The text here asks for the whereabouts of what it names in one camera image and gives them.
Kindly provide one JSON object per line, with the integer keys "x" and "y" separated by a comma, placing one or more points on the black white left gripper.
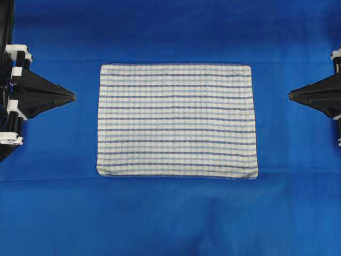
{"x": 24, "y": 106}

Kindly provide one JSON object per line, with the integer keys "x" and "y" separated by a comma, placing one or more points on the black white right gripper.
{"x": 326, "y": 102}

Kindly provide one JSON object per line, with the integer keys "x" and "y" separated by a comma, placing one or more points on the white blue striped towel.
{"x": 176, "y": 119}

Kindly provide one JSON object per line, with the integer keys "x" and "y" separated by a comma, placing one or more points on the blue table cloth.
{"x": 54, "y": 202}

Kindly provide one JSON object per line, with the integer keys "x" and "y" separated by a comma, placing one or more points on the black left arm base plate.
{"x": 6, "y": 62}

